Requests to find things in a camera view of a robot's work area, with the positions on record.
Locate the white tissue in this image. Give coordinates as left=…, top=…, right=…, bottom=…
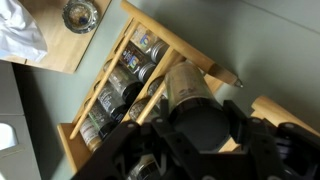
left=0, top=0, right=48, bottom=63

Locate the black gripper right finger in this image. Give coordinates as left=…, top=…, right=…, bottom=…
left=222, top=99, right=320, bottom=180

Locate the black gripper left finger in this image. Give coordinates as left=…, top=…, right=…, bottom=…
left=70, top=98, right=188, bottom=180

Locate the glass spice jar black lid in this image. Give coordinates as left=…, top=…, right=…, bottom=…
left=94, top=81, right=130, bottom=125
left=125, top=153, right=163, bottom=180
left=128, top=95, right=162, bottom=124
left=146, top=75, right=167, bottom=98
left=83, top=98, right=118, bottom=141
left=103, top=59, right=145, bottom=105

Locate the glass spice bottle black lid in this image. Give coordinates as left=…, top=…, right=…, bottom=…
left=163, top=60, right=232, bottom=154

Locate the wooden wall spice rack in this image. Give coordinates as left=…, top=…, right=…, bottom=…
left=56, top=0, right=244, bottom=175
left=251, top=95, right=320, bottom=138

